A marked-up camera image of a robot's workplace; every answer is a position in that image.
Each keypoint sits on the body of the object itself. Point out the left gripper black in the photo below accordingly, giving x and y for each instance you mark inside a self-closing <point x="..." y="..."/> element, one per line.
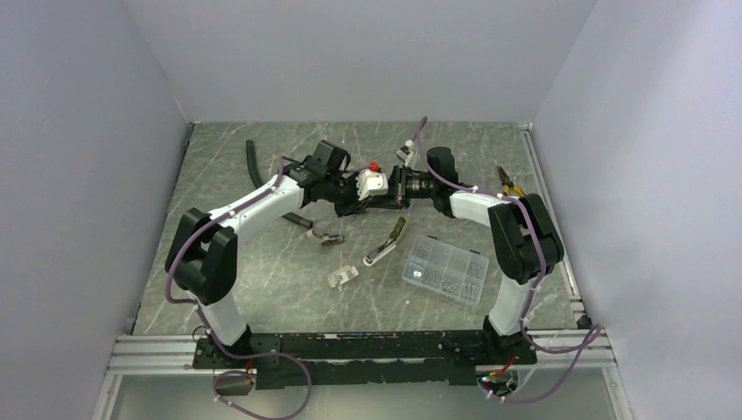
<point x="354" y="206"/>

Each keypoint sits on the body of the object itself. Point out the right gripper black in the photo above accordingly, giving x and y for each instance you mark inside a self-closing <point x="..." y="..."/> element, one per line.
<point x="397" y="196"/>

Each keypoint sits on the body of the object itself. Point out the brown stapler base part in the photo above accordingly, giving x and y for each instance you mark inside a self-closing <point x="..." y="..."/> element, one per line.
<point x="325" y="239"/>

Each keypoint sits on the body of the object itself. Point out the white staple box tray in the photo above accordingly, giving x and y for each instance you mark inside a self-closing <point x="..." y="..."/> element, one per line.
<point x="342" y="276"/>

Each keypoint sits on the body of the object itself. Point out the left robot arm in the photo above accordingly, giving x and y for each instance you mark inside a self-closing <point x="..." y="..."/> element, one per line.
<point x="204" y="252"/>

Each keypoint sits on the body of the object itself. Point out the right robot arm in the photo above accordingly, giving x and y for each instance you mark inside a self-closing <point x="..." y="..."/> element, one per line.
<point x="526" y="243"/>

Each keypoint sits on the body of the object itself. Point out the clear plastic screw organizer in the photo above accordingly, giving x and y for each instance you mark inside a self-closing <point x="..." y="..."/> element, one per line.
<point x="445" y="269"/>

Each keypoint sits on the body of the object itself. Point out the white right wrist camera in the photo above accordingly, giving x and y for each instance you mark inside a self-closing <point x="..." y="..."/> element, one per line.
<point x="407" y="154"/>

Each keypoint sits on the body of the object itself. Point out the orange handled pliers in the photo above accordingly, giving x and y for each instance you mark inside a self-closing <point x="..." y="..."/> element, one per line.
<point x="509" y="187"/>

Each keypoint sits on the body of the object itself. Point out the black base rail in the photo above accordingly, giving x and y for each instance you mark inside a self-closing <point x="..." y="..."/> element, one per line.
<point x="281" y="370"/>

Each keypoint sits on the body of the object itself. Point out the aluminium frame rail front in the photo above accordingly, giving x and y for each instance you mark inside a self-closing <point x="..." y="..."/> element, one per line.
<point x="191" y="354"/>

